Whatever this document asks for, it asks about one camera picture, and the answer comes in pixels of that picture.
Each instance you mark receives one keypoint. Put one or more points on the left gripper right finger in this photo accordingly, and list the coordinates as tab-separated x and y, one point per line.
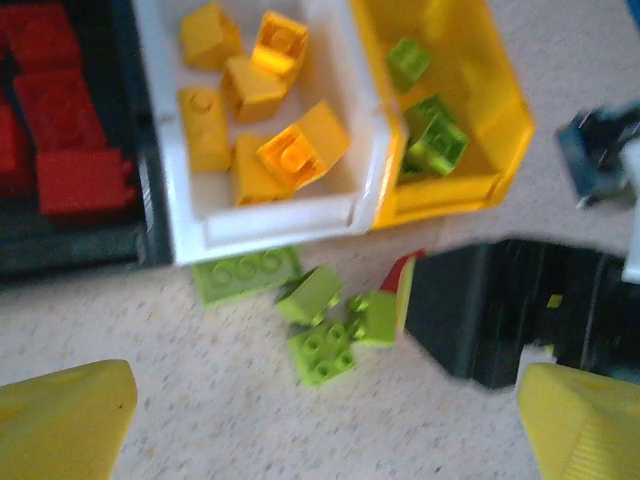
580	425

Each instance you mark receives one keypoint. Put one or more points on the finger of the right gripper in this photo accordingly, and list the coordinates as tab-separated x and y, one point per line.
406	295

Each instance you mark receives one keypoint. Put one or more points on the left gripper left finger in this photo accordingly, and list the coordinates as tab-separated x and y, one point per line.
65	420

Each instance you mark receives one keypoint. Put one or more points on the red lego brick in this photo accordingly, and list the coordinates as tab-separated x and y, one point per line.
57	107
395	274
42	32
82	182

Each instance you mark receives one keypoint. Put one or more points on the yellow lego brick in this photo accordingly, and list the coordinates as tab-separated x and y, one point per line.
247	182
205	127
210	35
252	92
280	45
305	145

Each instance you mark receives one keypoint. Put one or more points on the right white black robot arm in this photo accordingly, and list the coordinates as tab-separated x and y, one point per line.
632	265

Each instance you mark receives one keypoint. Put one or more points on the white plastic bin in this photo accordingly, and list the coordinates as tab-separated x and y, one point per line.
280	225

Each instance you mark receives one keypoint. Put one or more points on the long green lego brick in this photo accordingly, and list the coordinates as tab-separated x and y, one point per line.
245	275

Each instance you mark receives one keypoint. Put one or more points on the black plastic bin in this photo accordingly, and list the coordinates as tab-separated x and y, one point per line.
75	245

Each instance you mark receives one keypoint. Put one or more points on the yellow plastic bin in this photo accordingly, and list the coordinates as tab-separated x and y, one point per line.
490	100

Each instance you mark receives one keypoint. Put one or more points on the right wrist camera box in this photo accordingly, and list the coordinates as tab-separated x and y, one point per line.
590	150

